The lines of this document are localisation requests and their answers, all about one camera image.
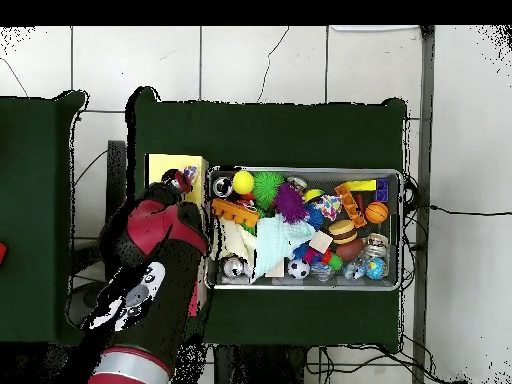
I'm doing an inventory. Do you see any purple spiky toy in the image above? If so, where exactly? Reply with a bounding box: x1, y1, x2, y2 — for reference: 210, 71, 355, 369
273, 181, 309, 224

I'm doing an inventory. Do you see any black stand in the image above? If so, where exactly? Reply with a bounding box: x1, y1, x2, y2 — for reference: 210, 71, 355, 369
71, 139, 128, 283

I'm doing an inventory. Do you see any green spiky rubber ball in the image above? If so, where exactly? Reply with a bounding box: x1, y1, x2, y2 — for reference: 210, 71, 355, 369
252, 171, 286, 205

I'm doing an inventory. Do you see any cream waffle cloth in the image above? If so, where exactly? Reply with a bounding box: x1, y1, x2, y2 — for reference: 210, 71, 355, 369
213, 217, 258, 265

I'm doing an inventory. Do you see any yellow tennis ball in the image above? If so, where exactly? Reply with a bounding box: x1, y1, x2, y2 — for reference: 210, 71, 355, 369
232, 170, 256, 195

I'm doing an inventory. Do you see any small soccer ball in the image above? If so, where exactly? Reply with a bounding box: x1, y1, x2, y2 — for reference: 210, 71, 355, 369
287, 258, 312, 280

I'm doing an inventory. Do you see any black cable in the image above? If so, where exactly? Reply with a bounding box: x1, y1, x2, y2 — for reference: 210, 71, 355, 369
415, 203, 512, 217

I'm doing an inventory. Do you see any brown burger toy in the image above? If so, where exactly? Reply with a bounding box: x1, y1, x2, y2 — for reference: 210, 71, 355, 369
327, 218, 359, 245

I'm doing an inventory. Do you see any clear mesh bin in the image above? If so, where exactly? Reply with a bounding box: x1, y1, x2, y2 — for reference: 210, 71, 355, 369
204, 166, 404, 292

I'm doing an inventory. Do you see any wooden box with three holes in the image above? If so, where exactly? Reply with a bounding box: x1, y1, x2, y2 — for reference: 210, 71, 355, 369
144, 153, 210, 319

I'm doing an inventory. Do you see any orange basketball toy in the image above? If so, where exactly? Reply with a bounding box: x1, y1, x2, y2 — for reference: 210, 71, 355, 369
364, 200, 390, 224

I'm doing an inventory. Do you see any orange plastic brick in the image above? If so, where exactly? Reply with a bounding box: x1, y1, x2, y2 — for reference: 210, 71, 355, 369
334, 181, 368, 229
210, 198, 261, 228

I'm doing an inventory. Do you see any green covered side table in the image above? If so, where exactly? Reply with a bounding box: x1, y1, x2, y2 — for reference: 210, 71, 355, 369
0, 90, 92, 347

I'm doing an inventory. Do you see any mint knitted cloth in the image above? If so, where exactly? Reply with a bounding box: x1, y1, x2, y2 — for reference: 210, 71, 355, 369
254, 213, 317, 279

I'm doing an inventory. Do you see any dark green table cloth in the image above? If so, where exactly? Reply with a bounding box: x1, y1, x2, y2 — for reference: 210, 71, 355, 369
126, 86, 408, 353

